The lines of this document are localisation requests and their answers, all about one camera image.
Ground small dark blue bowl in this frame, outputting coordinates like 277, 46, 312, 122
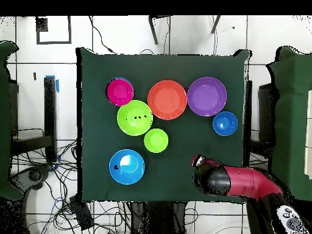
212, 111, 239, 137

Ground large green bowl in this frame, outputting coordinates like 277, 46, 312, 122
116, 99, 154, 137

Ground pink bowl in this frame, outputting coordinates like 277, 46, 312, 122
106, 78, 135, 107

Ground light blue ribbed bowl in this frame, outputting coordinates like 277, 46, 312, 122
107, 77, 134, 86

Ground small green bowl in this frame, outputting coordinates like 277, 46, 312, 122
143, 128, 169, 154

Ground purple bowl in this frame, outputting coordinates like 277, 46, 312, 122
187, 76, 228, 117

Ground orange bowl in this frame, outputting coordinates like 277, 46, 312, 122
147, 80, 188, 121

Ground large blue bowl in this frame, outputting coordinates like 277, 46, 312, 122
108, 149, 146, 185

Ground green cloth side table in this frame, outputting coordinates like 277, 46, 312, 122
266, 46, 312, 202
0, 40, 24, 200

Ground white boxes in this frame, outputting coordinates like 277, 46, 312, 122
304, 90, 312, 180

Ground dark green tablecloth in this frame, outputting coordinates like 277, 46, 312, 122
76, 47, 252, 203

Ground black box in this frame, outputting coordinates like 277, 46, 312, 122
69, 194, 95, 231

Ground black tape square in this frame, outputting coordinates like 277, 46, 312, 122
35, 15, 72, 45

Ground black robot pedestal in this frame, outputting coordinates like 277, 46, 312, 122
130, 201, 186, 234

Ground tangle of black cables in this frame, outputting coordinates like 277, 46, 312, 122
12, 127, 132, 234

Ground black metal frame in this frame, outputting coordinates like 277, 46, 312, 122
9, 76, 57, 163

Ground black floor cable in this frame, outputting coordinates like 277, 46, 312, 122
88, 15, 117, 54

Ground black pedestal leg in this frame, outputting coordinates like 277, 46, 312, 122
10, 164, 52, 192

